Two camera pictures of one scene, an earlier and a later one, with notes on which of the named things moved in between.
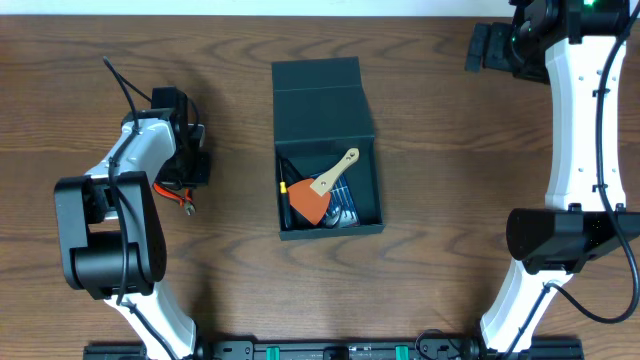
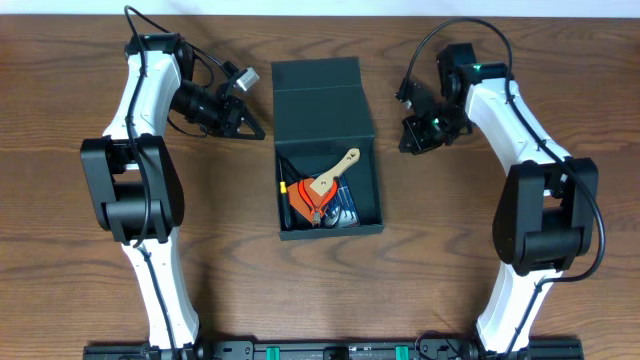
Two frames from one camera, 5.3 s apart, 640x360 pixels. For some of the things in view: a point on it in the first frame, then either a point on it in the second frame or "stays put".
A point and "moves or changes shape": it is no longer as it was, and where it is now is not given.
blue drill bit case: (341, 211) stays put
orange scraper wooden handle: (311, 197) stays put
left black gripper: (195, 170) to (231, 117)
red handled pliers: (185, 200) moves or changes shape
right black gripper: (496, 34) to (417, 143)
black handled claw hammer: (292, 174) stays put
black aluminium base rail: (345, 349) stays put
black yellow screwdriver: (285, 206) stays put
